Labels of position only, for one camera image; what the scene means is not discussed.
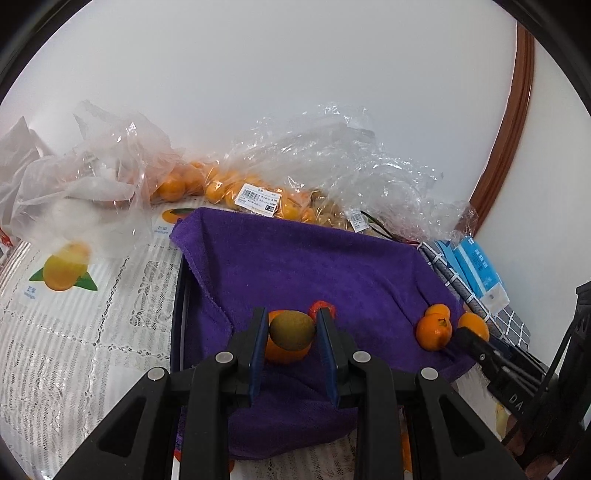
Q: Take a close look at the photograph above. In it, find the black tray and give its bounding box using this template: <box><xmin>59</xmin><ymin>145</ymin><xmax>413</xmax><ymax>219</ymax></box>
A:
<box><xmin>170</xmin><ymin>249</ymin><xmax>195</xmax><ymax>376</ymax></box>

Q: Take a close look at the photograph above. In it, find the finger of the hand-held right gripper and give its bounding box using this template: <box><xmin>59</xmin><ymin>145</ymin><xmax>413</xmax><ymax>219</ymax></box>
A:
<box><xmin>457</xmin><ymin>327</ymin><xmax>550</xmax><ymax>393</ymax></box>

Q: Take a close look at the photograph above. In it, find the black cable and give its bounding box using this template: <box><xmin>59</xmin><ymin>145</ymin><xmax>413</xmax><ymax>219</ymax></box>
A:
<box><xmin>360</xmin><ymin>211</ymin><xmax>419</xmax><ymax>244</ymax></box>

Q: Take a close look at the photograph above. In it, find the crumpled clear plastic bag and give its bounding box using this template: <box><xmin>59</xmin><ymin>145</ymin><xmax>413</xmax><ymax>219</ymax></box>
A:
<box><xmin>14</xmin><ymin>99</ymin><xmax>185</xmax><ymax>259</ymax></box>

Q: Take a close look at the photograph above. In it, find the purple towel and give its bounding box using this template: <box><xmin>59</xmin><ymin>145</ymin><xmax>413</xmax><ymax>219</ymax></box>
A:
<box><xmin>170</xmin><ymin>207</ymin><xmax>476</xmax><ymax>461</ymax></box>

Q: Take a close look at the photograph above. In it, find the grey checked cloth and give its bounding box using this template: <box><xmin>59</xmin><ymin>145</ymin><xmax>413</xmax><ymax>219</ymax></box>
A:
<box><xmin>418</xmin><ymin>240</ymin><xmax>532</xmax><ymax>348</ymax></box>

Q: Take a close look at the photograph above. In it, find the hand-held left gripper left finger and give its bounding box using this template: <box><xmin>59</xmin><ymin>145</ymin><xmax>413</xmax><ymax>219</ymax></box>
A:
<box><xmin>53</xmin><ymin>307</ymin><xmax>269</xmax><ymax>480</ymax></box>

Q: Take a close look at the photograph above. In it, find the pile of bagged brown fruits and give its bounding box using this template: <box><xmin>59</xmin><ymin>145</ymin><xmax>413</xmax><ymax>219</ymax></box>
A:
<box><xmin>314</xmin><ymin>194</ymin><xmax>365</xmax><ymax>234</ymax></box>

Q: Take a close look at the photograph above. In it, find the brown wooden door frame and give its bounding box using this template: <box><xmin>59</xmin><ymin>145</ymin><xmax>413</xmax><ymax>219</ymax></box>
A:
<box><xmin>468</xmin><ymin>23</ymin><xmax>536</xmax><ymax>232</ymax></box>

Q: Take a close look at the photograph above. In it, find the wide clear plastic bag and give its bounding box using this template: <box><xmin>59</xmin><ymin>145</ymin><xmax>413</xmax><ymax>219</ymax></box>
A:
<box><xmin>323</xmin><ymin>152</ymin><xmax>478</xmax><ymax>245</ymax></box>

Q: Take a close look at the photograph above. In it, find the blue tissue pack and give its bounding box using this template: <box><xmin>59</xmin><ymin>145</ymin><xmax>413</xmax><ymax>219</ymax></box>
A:
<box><xmin>436</xmin><ymin>237</ymin><xmax>511</xmax><ymax>319</ymax></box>

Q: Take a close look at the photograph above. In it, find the brown kiwi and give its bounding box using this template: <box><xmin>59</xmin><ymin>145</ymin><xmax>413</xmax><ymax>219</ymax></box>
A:
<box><xmin>269</xmin><ymin>310</ymin><xmax>317</xmax><ymax>350</ymax></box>

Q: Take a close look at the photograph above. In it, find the clear plastic bag white label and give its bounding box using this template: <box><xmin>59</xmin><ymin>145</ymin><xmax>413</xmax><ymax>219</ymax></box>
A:
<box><xmin>203</xmin><ymin>104</ymin><xmax>384</xmax><ymax>227</ymax></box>

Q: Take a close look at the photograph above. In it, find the pile of bagged oranges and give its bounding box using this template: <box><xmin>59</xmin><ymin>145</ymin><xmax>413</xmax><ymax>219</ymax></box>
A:
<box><xmin>152</xmin><ymin>159</ymin><xmax>319</xmax><ymax>224</ymax></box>

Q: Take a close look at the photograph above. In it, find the small red tomato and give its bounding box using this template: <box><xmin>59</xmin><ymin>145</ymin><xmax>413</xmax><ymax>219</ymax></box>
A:
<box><xmin>307</xmin><ymin>300</ymin><xmax>338</xmax><ymax>321</ymax></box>

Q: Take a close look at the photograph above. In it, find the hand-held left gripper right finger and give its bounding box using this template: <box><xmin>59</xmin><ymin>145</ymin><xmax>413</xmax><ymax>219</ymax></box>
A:
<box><xmin>316</xmin><ymin>307</ymin><xmax>527</xmax><ymax>480</ymax></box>

